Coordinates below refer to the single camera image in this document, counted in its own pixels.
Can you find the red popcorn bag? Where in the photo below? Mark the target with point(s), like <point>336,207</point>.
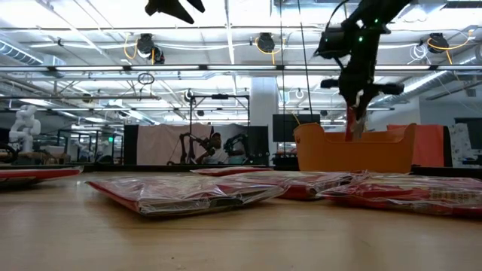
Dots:
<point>351,126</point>
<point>180,195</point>
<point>301,188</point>
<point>226,171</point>
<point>37,172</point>
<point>395,193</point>

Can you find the black lab robot arm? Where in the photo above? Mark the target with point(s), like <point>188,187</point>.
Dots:
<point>235,143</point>
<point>190,148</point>

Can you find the black metal lab frame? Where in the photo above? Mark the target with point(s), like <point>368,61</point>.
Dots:
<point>90,130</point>

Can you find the person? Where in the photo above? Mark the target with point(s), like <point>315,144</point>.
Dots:
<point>216,148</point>

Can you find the white robot figure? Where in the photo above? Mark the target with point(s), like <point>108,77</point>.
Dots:
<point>24,128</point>

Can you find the orange plastic basket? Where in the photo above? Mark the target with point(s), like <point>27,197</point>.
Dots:
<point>357,156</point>

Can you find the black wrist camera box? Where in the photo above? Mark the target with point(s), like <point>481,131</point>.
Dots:
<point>331,43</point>

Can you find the black monitor screen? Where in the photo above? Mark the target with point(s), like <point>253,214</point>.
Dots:
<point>284,128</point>
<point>475,131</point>

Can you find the orange cloth panel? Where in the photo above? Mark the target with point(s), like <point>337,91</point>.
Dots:
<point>431,147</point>

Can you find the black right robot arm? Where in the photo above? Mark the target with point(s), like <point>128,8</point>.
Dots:
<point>371,15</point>

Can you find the black partition panel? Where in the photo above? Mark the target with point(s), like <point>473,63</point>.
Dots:
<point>260,145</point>
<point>130,145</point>

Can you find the silver ventilation duct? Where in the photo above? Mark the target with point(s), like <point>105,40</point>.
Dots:
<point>19,52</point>
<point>433,84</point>

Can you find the white floral cloth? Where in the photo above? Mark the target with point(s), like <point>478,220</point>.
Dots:
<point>459,145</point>

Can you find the white square column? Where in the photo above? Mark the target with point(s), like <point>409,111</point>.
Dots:
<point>263,105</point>

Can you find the beige cloth backdrop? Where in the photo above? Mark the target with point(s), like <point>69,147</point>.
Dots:
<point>158,145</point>

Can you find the black camera rig frame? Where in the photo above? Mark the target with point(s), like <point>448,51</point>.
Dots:
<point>220,96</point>

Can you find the long ceiling light rail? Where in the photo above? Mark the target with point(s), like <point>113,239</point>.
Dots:
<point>56,68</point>

